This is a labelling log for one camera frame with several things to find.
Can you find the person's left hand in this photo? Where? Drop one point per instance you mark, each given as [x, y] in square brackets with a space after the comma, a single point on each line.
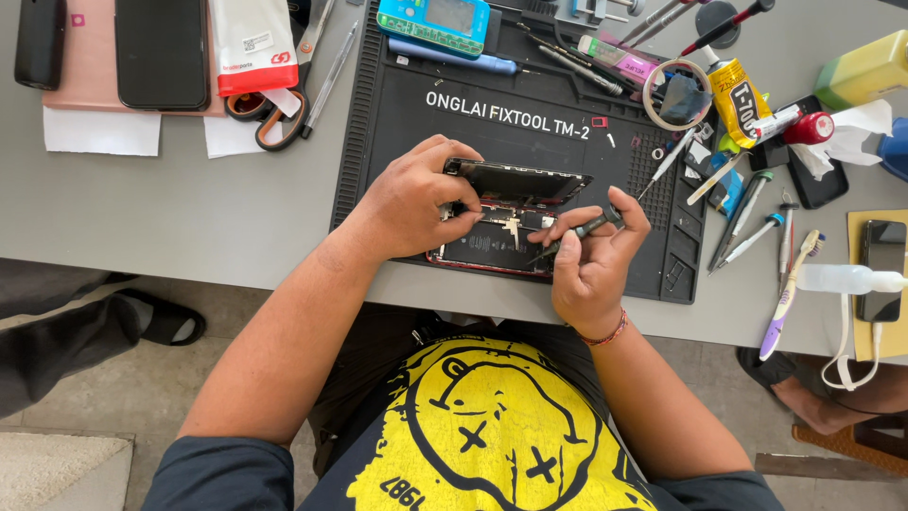
[404, 206]

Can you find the person's right hand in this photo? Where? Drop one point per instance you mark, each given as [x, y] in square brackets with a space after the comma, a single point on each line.
[599, 277]

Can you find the small black precision screwdriver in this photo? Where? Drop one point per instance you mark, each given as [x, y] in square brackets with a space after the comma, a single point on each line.
[589, 227]

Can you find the detached black smartphone screen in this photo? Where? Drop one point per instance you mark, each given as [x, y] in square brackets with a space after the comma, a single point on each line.
[525, 181]

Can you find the opened red smartphone body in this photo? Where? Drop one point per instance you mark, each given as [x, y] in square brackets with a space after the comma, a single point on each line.
[489, 248]

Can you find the thin silver screwdriver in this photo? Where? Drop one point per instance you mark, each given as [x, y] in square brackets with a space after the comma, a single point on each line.
[667, 164]

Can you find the clear ballpoint pen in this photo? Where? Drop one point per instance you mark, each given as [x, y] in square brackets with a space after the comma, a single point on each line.
[330, 81]

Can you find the cream plastic spudger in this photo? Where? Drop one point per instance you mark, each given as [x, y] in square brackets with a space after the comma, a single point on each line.
[713, 181]

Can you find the silver screwdriver with teal collar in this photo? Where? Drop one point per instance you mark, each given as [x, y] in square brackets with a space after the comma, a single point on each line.
[748, 243]

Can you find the grey screwdriver with teal collar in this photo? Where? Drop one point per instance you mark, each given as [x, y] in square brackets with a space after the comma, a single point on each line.
[741, 216]

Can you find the blue plastic card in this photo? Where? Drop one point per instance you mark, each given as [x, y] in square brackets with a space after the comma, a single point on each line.
[730, 195]

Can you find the small red sim tray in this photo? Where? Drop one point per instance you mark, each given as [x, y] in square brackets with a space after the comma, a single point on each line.
[599, 122]

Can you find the blue electric screwdriver pen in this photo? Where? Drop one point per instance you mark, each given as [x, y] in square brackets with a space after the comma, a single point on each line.
[454, 58]

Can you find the black silicone repair mat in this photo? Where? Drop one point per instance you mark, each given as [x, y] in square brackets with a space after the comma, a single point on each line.
[539, 99]

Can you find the clear tape roll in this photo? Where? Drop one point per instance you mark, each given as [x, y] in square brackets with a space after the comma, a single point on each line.
[649, 106]

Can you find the blue tester device with screen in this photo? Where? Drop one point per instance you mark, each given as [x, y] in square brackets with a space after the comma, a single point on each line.
[433, 25]

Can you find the purple and white toothbrush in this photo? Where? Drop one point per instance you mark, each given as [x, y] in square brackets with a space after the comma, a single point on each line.
[784, 305]

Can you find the white paper sheet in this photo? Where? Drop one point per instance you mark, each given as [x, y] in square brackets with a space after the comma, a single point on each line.
[227, 138]
[99, 133]

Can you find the silver screwdriver with red shaft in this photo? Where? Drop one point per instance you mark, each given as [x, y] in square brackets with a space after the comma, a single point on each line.
[786, 241]

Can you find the black and yellow t-shirt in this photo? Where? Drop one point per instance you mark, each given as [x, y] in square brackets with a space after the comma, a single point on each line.
[489, 433]

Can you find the silver and black precision screwdriver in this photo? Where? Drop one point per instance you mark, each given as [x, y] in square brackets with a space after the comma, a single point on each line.
[578, 67]

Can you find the pink and green tube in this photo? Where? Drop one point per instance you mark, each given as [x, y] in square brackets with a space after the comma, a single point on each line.
[617, 60]

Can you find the white and red parts bag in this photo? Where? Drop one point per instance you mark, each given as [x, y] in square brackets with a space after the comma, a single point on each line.
[252, 42]

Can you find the yellow and black glue tube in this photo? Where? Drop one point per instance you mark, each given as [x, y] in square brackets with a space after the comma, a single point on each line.
[738, 99]

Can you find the black phone back cover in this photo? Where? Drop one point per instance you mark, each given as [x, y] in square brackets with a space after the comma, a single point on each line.
[816, 188]

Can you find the clear squeeze bottle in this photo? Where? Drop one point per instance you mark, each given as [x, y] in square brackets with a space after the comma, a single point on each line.
[837, 279]

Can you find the white tube with red cap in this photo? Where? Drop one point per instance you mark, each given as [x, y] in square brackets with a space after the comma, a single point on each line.
[805, 128]

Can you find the grey metal screwdriver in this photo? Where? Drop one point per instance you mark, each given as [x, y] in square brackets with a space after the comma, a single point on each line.
[652, 20]

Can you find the black sandal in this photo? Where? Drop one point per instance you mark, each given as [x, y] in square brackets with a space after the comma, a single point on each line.
[167, 319]

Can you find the yellow paper envelope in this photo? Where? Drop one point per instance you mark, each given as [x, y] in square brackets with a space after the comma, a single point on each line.
[862, 340]

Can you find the black screwdriver with red collar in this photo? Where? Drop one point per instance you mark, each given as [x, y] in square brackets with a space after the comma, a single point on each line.
[723, 27]

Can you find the black round disc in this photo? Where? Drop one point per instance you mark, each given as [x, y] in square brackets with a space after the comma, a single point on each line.
[709, 14]

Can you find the large black smartphone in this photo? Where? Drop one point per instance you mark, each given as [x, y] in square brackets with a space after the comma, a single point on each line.
[162, 53]

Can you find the crumpled white tissue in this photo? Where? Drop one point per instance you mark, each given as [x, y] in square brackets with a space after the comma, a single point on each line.
[855, 135]

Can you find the wooden stool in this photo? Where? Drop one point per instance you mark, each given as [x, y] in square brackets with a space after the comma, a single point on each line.
[851, 443]

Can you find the blue plastic container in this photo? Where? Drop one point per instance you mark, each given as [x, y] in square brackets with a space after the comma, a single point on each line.
[895, 149]

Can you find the yellow and green plastic bottle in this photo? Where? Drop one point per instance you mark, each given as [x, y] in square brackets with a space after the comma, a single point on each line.
[862, 71]

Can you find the pink flat box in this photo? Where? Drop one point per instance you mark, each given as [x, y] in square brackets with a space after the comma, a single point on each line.
[89, 64]

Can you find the black smartphone with rounded edges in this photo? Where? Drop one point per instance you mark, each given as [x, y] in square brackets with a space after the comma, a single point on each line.
[39, 42]

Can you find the beige floor rug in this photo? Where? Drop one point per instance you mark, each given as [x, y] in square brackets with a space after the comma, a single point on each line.
[57, 472]

